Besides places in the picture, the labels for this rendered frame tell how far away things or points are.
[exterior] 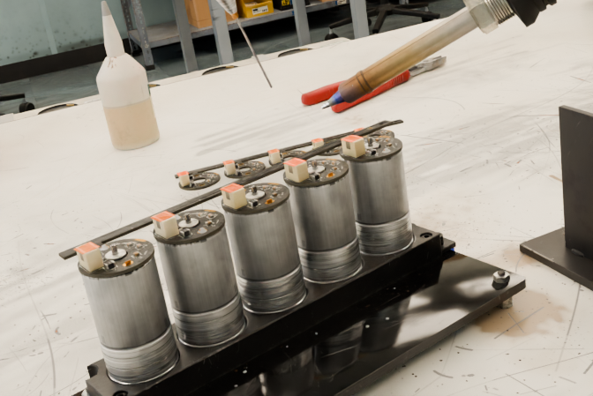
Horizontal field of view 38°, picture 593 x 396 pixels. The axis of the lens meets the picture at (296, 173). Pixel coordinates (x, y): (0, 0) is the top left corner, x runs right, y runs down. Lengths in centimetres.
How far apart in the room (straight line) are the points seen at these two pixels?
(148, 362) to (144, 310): 2
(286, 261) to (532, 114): 28
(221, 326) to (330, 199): 6
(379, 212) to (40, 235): 22
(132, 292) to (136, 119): 32
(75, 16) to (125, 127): 414
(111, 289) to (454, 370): 12
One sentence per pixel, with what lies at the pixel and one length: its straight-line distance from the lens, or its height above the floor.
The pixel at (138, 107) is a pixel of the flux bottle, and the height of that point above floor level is 78.
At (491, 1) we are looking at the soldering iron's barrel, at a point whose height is 87.
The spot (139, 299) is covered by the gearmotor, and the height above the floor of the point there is 80.
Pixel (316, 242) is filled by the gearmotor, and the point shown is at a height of 79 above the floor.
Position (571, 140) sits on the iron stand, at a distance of 35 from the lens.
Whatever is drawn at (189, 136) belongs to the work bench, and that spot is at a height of 75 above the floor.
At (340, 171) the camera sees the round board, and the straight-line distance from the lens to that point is 32.
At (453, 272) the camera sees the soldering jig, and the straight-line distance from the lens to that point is 35.
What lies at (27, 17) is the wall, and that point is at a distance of 472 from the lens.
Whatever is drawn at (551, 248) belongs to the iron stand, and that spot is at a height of 75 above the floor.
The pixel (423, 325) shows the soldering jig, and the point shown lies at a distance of 32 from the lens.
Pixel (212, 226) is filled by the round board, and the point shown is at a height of 81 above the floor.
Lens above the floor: 93
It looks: 21 degrees down
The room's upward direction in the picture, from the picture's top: 10 degrees counter-clockwise
